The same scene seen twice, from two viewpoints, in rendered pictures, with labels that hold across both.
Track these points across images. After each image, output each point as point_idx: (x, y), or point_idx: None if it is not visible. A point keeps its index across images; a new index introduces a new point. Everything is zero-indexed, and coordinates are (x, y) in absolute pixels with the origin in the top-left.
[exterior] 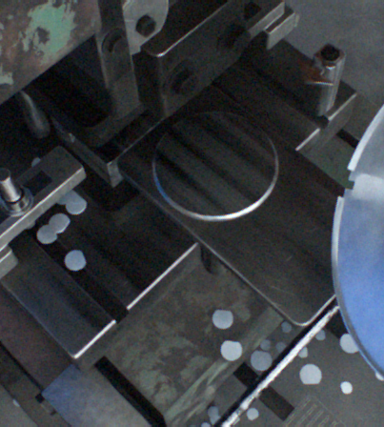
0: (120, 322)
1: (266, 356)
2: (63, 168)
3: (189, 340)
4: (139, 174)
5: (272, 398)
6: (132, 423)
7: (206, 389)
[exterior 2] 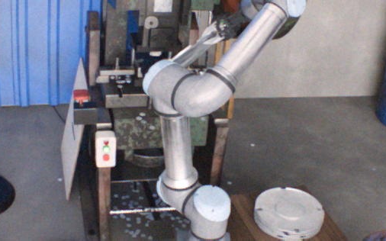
0: (119, 98)
1: (145, 121)
2: (130, 69)
3: (131, 114)
4: (143, 70)
5: (156, 216)
6: (107, 117)
7: (129, 136)
